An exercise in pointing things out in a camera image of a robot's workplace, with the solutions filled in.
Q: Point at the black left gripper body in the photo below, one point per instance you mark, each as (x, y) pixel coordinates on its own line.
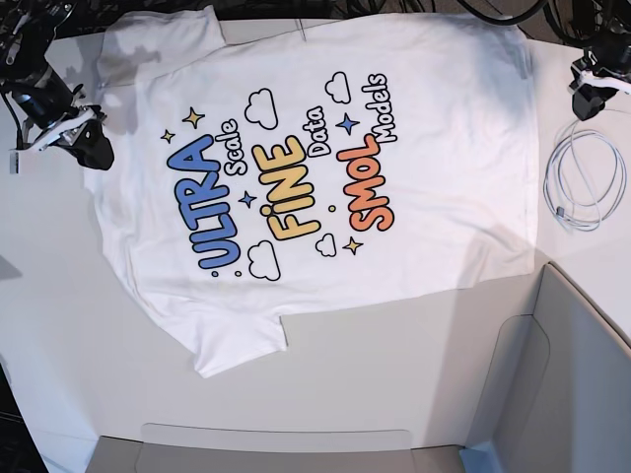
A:
(588, 100)

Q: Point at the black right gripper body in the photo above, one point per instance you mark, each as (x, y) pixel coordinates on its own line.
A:
(88, 144)

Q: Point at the white printed t-shirt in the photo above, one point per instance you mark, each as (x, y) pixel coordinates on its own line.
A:
(359, 162)

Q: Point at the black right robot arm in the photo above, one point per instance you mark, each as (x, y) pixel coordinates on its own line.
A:
(27, 31)

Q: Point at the grey partition panel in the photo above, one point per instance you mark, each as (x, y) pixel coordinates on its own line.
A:
(557, 394)

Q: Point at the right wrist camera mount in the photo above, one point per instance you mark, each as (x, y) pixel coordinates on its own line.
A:
(46, 120)

